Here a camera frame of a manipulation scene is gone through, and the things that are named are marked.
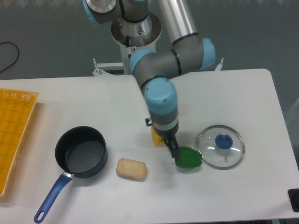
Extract black cable on floor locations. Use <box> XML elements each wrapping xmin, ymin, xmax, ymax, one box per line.
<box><xmin>0</xmin><ymin>42</ymin><xmax>20</xmax><ymax>73</ymax></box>

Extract glass lid blue knob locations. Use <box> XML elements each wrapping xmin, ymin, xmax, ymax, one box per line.
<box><xmin>197</xmin><ymin>125</ymin><xmax>245</xmax><ymax>170</ymax></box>

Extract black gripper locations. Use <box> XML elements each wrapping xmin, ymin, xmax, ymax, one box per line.
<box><xmin>154</xmin><ymin>125</ymin><xmax>180</xmax><ymax>159</ymax></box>

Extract yellow bell pepper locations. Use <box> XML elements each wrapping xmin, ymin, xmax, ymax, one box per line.
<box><xmin>151</xmin><ymin>126</ymin><xmax>165</xmax><ymax>147</ymax></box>

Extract green bell pepper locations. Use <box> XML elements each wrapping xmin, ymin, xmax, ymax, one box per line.
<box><xmin>175</xmin><ymin>147</ymin><xmax>202</xmax><ymax>168</ymax></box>

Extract black saucepan blue handle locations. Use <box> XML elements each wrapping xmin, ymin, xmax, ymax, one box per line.
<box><xmin>34</xmin><ymin>126</ymin><xmax>108</xmax><ymax>224</ymax></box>

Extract yellow plastic basket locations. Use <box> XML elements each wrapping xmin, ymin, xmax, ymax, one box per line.
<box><xmin>0</xmin><ymin>88</ymin><xmax>39</xmax><ymax>196</ymax></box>

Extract black object table corner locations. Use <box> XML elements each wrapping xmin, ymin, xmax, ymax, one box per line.
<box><xmin>288</xmin><ymin>189</ymin><xmax>299</xmax><ymax>212</ymax></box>

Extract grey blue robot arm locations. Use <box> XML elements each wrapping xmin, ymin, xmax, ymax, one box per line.
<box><xmin>83</xmin><ymin>0</ymin><xmax>216</xmax><ymax>158</ymax></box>

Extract beige bread loaf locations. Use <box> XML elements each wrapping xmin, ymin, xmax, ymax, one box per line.
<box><xmin>116</xmin><ymin>158</ymin><xmax>147</xmax><ymax>180</ymax></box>

